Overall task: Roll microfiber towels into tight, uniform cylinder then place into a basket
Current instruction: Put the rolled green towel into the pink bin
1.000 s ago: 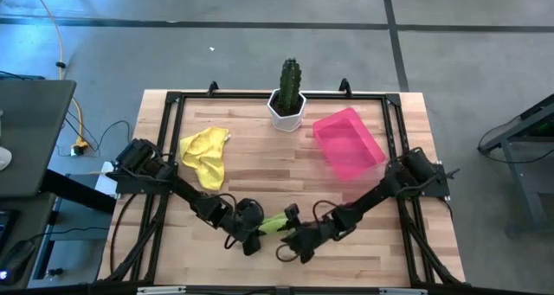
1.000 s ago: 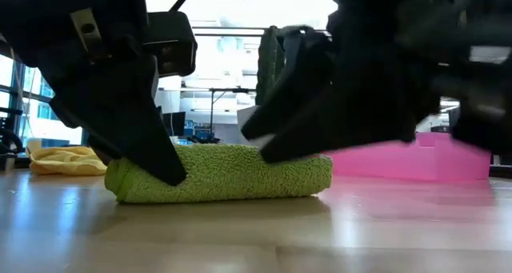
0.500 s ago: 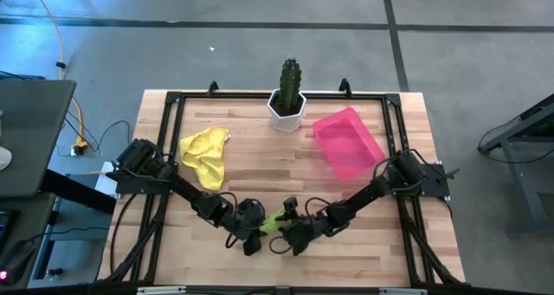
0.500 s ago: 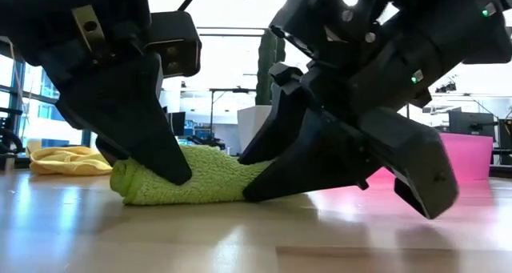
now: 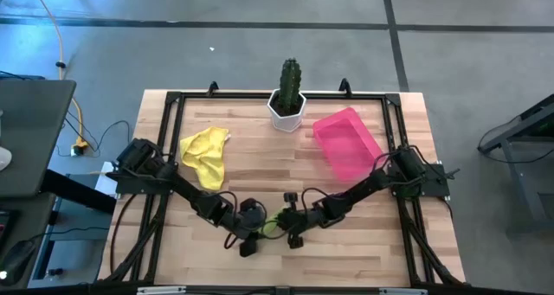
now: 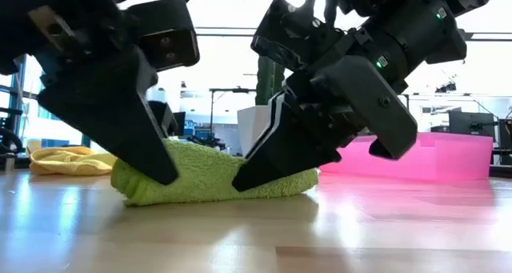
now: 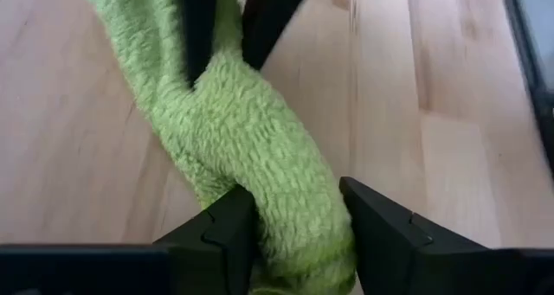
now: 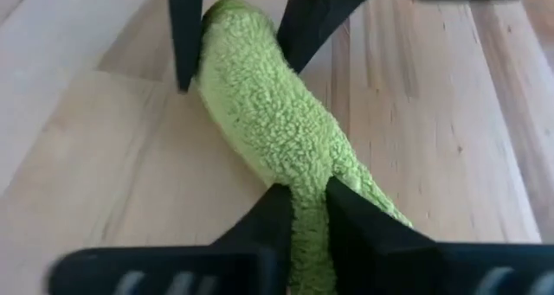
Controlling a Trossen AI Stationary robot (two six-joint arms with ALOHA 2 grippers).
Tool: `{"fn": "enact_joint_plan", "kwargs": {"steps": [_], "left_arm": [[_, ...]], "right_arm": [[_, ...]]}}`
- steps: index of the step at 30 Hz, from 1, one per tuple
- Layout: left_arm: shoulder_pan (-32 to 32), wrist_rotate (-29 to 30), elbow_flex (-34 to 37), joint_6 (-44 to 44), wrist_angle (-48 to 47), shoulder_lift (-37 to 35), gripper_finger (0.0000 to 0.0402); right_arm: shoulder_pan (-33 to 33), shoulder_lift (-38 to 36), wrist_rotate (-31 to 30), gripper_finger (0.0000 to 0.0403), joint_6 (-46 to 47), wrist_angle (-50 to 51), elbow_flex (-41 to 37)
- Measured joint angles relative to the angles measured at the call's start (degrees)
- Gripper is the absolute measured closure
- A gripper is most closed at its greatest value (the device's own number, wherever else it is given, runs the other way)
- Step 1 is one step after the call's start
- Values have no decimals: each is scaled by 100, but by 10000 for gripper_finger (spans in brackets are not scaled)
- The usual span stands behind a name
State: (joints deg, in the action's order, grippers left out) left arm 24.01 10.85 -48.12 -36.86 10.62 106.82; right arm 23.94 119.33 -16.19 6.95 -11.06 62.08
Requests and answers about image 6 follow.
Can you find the small black robot arm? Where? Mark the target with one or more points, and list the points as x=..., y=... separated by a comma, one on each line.
x=204, y=141

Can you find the black metal workstation frame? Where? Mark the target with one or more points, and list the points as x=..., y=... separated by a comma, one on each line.
x=408, y=101
x=212, y=105

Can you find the green cactus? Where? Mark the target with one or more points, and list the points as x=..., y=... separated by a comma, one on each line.
x=268, y=81

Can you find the green microfiber towel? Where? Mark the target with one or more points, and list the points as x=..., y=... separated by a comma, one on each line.
x=208, y=173

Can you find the white plant pot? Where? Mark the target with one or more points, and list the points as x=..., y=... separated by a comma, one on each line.
x=252, y=129

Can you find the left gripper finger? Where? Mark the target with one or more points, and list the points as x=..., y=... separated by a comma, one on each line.
x=164, y=119
x=112, y=117

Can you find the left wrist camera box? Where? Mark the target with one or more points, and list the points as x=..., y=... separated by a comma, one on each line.
x=168, y=37

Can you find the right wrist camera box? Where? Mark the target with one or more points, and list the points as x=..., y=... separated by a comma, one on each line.
x=292, y=29

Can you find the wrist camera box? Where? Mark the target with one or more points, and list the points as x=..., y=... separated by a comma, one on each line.
x=292, y=29
x=168, y=37

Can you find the yellow microfiber towel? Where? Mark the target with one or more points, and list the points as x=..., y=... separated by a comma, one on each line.
x=68, y=161

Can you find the black computer monitor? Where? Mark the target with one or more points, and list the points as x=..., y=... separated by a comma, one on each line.
x=472, y=124
x=180, y=123

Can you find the black ceiling spotlight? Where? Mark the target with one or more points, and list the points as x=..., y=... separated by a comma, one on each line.
x=446, y=87

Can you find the pink plastic basket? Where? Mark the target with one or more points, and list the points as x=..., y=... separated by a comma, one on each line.
x=440, y=157

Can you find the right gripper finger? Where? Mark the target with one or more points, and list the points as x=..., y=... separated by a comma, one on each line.
x=280, y=157
x=372, y=101

